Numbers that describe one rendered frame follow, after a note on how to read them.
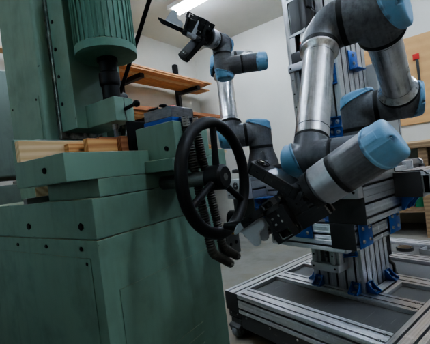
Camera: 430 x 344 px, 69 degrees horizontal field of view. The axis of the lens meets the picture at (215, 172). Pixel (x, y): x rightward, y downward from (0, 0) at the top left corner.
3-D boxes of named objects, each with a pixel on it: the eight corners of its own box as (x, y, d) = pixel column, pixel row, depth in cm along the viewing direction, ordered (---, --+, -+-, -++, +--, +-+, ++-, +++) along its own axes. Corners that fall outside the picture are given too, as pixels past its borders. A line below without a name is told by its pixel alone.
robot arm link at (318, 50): (294, 6, 85) (271, 165, 65) (336, -12, 79) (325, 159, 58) (309, 38, 93) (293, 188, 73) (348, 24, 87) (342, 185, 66)
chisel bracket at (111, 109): (117, 125, 88) (113, 95, 88) (87, 134, 96) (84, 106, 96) (137, 126, 94) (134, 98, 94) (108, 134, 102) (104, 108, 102)
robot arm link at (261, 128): (274, 143, 147) (271, 115, 147) (246, 147, 148) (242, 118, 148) (271, 145, 159) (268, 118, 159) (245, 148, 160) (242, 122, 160)
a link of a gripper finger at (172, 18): (161, 3, 111) (185, 15, 115) (155, 20, 113) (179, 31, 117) (162, 3, 108) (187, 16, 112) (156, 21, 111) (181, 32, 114)
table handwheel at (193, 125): (180, 105, 62) (249, 122, 86) (115, 123, 73) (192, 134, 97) (192, 252, 61) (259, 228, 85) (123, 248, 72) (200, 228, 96)
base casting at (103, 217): (95, 241, 66) (89, 198, 66) (-17, 235, 98) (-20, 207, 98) (214, 206, 103) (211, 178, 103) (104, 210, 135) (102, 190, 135)
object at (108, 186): (99, 196, 68) (97, 179, 68) (48, 201, 80) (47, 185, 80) (207, 179, 101) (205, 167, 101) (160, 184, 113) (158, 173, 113)
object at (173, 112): (172, 121, 77) (169, 98, 77) (141, 128, 83) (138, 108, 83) (203, 123, 88) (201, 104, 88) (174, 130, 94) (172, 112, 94)
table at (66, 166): (94, 178, 56) (90, 145, 56) (15, 189, 74) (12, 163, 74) (250, 162, 107) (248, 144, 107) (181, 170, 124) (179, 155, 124)
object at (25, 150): (20, 162, 72) (18, 140, 72) (16, 163, 73) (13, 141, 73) (186, 154, 121) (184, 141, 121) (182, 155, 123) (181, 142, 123)
